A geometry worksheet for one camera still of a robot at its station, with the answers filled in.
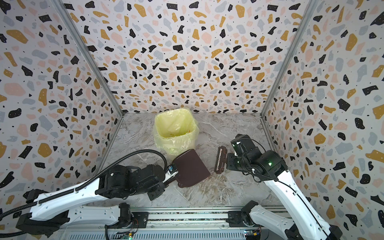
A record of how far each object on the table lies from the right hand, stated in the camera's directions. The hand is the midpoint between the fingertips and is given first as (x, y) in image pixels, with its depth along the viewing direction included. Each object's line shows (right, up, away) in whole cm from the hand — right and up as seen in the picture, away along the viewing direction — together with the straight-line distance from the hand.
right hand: (225, 159), depth 66 cm
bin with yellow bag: (-28, +12, +34) cm, 45 cm away
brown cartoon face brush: (0, -3, +12) cm, 12 cm away
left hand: (-25, -9, -3) cm, 27 cm away
